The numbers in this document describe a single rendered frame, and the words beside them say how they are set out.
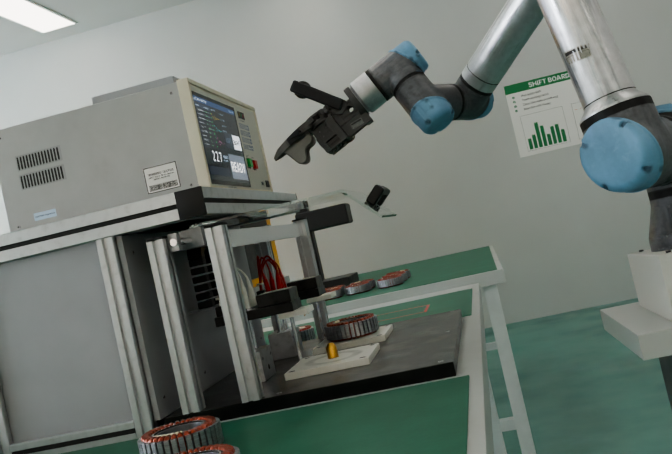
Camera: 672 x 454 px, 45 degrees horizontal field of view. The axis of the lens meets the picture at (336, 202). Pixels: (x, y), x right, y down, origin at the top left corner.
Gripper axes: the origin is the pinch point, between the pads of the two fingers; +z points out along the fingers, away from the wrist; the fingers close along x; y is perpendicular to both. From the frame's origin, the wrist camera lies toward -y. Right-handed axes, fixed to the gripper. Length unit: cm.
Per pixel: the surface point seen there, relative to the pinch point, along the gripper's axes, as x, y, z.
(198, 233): -32.1, 8.8, 14.2
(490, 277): 137, 57, -14
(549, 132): 512, 22, -109
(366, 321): 0.0, 38.6, 6.5
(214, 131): -19.3, -6.7, 4.0
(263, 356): -22.5, 31.8, 20.9
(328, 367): -28, 40, 11
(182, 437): -64, 34, 23
